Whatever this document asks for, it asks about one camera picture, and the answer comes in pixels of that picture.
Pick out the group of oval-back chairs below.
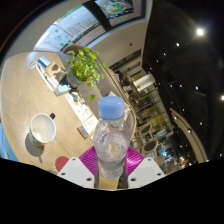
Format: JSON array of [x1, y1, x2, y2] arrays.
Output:
[[133, 119, 188, 168]]

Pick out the window with festive decals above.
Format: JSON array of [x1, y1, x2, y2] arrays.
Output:
[[33, 0, 148, 53]]

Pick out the white paper cup dark lettering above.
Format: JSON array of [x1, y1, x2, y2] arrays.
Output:
[[29, 112, 58, 146]]

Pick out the ceiling spot lights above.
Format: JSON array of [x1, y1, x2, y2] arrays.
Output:
[[154, 26, 224, 158]]

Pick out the clear water bottle blue cap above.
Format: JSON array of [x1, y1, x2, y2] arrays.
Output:
[[92, 95, 132, 181]]

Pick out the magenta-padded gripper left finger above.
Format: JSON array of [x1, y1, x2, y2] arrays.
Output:
[[56, 147, 100, 190]]

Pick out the white printed brochure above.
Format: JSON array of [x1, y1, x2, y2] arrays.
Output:
[[64, 91, 94, 123]]

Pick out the green potted plant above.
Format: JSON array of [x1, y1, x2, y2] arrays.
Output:
[[64, 46, 108, 101]]

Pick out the flat round red coaster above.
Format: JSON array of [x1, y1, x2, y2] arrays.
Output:
[[54, 155, 70, 173]]

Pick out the small light blue box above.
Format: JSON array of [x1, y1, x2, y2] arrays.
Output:
[[54, 84, 73, 97]]

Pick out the white round pillar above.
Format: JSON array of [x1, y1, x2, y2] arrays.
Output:
[[133, 73, 156, 93]]

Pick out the person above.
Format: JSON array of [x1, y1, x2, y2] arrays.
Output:
[[119, 73, 134, 88]]

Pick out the blue white flat box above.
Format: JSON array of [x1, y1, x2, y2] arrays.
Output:
[[38, 55, 53, 69]]

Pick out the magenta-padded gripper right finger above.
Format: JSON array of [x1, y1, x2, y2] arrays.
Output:
[[123, 146, 167, 190]]

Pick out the grey curved sofa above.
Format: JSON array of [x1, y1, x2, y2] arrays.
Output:
[[61, 44, 138, 141]]

